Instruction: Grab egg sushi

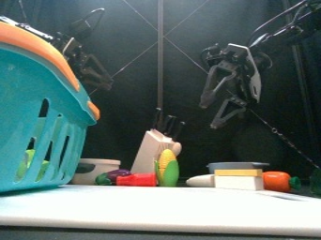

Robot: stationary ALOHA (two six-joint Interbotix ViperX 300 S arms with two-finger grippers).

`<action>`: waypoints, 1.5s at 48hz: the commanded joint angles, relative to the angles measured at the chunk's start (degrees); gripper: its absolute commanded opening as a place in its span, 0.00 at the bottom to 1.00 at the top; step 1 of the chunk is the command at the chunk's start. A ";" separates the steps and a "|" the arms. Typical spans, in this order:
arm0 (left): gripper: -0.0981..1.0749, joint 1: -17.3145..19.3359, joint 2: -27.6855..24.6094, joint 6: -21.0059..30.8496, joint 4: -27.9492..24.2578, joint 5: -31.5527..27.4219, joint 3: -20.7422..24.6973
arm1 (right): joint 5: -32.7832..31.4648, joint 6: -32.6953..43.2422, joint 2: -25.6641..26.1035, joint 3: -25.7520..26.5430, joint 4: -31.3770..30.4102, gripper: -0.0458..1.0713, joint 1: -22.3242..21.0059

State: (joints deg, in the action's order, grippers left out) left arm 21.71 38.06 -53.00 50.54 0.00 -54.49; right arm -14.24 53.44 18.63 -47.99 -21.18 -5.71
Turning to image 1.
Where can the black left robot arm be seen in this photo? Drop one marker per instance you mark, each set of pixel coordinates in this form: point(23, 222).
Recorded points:
point(34, 29)

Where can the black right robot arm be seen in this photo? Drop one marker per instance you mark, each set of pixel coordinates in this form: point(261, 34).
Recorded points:
point(288, 25)

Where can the egg sushi toy yellow white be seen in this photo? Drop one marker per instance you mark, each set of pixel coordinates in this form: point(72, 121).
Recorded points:
point(239, 181)

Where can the teal plastic basket orange rim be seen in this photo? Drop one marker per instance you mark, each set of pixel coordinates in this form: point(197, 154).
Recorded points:
point(30, 93)

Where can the grey toy bowl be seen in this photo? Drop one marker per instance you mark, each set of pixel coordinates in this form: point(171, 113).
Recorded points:
point(239, 165)

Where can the white toy radish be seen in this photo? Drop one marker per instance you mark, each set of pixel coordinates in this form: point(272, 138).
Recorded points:
point(201, 180)

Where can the white knife block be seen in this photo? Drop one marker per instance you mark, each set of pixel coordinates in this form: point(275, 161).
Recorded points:
point(149, 153)

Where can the yellow toy corn green husk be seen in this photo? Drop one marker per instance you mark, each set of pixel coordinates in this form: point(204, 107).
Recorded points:
point(168, 168)

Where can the orange toy carrot green stem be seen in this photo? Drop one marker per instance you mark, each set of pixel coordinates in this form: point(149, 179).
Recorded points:
point(276, 181)

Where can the white toy pot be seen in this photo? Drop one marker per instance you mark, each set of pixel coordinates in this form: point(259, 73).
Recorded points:
point(101, 168)

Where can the red toy pepper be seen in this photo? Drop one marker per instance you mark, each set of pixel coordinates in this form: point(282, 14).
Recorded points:
point(138, 179)

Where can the green toy vegetable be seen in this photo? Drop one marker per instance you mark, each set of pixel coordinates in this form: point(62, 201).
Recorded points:
point(27, 164)

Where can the purple toy eggplant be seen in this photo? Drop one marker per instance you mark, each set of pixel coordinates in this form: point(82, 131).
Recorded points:
point(112, 175)

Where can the white cutting board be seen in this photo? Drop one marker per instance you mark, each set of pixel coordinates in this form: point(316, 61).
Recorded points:
point(158, 209)

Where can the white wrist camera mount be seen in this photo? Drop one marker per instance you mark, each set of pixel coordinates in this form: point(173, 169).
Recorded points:
point(253, 72)

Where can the grey vertical frame pole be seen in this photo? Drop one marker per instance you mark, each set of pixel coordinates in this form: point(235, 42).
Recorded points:
point(160, 53)

